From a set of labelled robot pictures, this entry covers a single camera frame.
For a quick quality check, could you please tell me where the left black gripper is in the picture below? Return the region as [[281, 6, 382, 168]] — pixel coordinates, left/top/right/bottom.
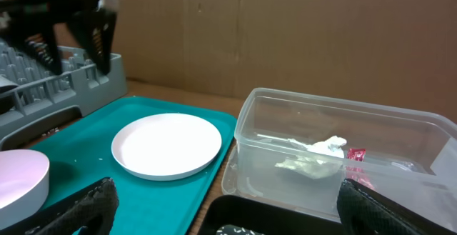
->
[[1, 0, 119, 75]]

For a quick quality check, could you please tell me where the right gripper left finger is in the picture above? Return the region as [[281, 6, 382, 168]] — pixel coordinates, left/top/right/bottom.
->
[[1, 177, 119, 235]]

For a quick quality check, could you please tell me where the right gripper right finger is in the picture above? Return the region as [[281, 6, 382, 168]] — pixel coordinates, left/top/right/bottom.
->
[[336, 179, 456, 235]]

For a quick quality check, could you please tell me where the red snack wrapper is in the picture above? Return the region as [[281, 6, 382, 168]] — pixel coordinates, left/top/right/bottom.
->
[[346, 148, 375, 190]]

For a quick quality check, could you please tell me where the white tissue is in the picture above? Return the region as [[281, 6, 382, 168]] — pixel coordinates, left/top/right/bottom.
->
[[275, 136, 347, 180]]

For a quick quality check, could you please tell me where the large white plate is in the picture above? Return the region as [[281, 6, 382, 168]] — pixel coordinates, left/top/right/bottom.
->
[[111, 113, 222, 181]]

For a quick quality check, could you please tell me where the grey bowl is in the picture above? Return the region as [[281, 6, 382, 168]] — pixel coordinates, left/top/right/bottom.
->
[[0, 76, 19, 114]]

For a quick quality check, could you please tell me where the grey dishwasher rack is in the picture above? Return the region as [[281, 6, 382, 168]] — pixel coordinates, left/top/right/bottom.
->
[[1, 42, 127, 150]]

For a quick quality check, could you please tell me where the teal plastic tray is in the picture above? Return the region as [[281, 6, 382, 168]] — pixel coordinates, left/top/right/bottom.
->
[[33, 96, 236, 234]]

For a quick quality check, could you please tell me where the clear plastic bin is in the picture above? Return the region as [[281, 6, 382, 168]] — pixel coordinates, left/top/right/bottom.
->
[[221, 88, 456, 231]]

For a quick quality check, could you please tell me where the black plastic tray bin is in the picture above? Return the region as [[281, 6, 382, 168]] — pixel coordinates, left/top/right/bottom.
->
[[198, 195, 343, 235]]

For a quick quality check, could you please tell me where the pile of rice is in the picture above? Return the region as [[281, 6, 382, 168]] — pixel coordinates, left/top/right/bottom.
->
[[216, 224, 263, 235]]

